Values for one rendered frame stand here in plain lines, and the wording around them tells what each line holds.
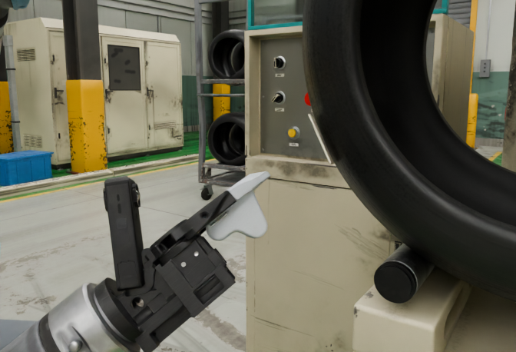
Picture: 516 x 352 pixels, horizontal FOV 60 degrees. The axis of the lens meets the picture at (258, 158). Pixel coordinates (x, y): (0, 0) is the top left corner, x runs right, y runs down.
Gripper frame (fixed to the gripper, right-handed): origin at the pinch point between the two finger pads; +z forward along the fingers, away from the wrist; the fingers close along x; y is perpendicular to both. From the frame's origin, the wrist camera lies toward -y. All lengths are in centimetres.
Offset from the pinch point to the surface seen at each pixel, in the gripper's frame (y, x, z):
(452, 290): 25.3, -5.7, 10.5
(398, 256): 16.7, -0.5, 6.6
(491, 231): 18.0, 9.1, 12.1
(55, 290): -36, -212, -97
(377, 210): 11.3, 0.5, 7.9
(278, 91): -21, -76, 32
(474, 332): 31.7, -8.2, 9.9
